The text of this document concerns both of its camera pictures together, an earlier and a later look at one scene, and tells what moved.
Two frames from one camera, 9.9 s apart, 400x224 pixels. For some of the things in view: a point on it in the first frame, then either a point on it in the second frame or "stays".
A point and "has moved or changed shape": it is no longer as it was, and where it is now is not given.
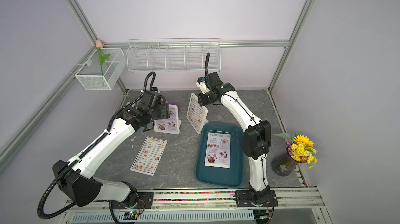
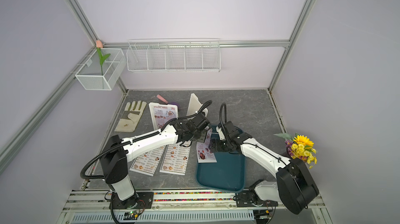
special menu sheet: (218, 150) has moved or changed shape
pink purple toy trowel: (176, 103) stays
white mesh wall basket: (102, 69) stays
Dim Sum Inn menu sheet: (148, 158) stays
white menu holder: (171, 125) stays
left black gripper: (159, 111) to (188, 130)
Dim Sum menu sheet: (197, 113) to (176, 158)
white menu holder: (197, 115) stays
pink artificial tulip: (99, 45) stays
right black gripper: (200, 99) to (216, 148)
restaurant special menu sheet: (171, 123) stays
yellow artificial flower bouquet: (299, 149) stays
